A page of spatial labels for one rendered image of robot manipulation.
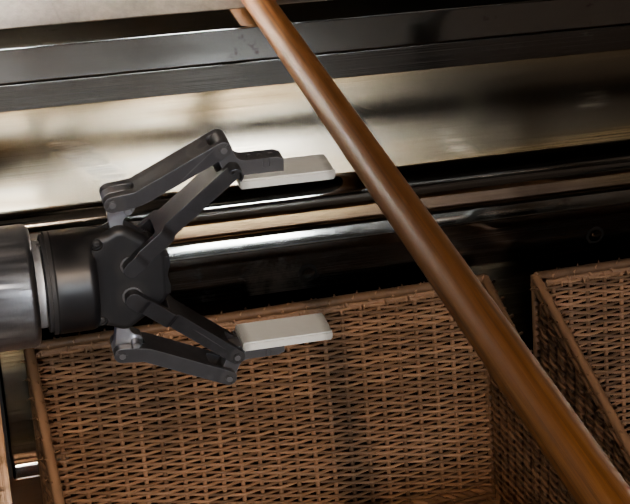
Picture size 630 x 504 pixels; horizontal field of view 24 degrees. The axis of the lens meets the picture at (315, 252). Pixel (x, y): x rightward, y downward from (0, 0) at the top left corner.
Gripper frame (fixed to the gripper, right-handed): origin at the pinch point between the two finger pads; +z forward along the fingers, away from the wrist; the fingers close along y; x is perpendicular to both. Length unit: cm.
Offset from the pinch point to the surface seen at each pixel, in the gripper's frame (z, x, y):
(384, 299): 21, -47, 34
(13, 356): -21, -52, 39
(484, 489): 33, -40, 59
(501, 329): 8.1, 16.9, -1.9
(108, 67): -8, -50, 4
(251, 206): -1.9, -12.9, 2.5
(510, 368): 7.2, 20.9, -1.5
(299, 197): 2.3, -13.0, 2.2
